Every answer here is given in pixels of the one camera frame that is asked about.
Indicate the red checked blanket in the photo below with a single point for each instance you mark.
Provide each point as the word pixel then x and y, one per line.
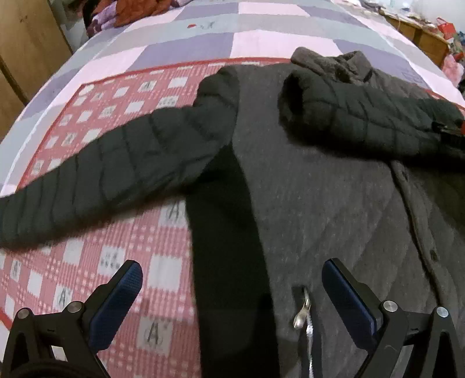
pixel 109 109

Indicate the red bag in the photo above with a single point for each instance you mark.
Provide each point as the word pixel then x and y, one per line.
pixel 446 28

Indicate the orange red cloth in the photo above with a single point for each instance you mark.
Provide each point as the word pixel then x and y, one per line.
pixel 141 11

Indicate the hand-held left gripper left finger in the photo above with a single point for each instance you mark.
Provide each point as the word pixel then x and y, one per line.
pixel 120 290

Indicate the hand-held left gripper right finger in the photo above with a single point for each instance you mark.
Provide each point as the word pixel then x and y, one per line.
pixel 345 290

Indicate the wooden cabinet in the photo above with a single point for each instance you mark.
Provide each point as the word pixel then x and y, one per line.
pixel 417 34

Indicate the purple pink checked bed sheet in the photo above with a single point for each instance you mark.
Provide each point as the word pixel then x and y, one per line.
pixel 203 43

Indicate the grey black quilted jacket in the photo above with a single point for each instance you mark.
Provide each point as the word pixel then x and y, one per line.
pixel 327 203

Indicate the pink fluffy item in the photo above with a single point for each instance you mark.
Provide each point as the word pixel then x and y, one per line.
pixel 452 69

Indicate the orange and purple clothes pile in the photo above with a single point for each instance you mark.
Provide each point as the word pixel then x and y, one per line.
pixel 101 20

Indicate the wooden wardrobe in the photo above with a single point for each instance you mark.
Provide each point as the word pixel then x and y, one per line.
pixel 25 43

